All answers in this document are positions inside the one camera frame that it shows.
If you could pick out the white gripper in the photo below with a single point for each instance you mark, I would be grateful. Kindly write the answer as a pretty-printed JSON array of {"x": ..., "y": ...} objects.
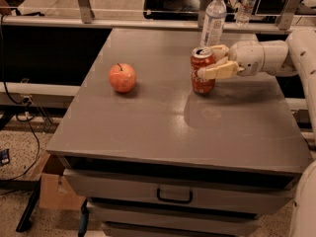
[{"x": 246, "y": 57}]

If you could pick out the red coke can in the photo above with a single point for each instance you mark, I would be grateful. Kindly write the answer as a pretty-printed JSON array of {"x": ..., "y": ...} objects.
[{"x": 201, "y": 57}]

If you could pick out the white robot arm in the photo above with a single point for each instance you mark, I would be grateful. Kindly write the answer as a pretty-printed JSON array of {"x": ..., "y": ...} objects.
[{"x": 293, "y": 62}]

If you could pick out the clear water bottle white cap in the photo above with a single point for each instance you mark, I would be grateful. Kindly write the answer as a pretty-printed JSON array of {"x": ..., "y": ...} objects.
[{"x": 213, "y": 23}]

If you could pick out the clear water bottle background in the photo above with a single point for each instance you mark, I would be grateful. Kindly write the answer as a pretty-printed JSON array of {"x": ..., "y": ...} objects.
[{"x": 244, "y": 12}]

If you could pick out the red apple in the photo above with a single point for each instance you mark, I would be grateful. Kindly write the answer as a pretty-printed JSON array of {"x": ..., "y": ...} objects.
[{"x": 122, "y": 77}]

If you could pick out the grey drawer cabinet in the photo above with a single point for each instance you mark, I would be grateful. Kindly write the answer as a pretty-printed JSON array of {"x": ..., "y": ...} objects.
[{"x": 242, "y": 134}]

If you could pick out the top grey drawer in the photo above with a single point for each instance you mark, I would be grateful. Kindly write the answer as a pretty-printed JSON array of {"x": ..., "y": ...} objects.
[{"x": 125, "y": 187}]

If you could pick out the grey drawer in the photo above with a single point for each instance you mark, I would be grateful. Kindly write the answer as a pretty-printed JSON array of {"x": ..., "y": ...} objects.
[
  {"x": 154, "y": 219},
  {"x": 125, "y": 187}
]

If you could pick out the cardboard box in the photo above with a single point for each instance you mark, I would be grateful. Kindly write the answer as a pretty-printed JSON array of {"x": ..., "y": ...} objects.
[{"x": 55, "y": 191}]

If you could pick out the metal railing frame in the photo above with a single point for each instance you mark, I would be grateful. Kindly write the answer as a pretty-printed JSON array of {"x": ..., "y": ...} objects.
[{"x": 103, "y": 14}]

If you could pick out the black drawer handle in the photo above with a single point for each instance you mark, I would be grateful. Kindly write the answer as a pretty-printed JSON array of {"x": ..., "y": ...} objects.
[{"x": 175, "y": 196}]

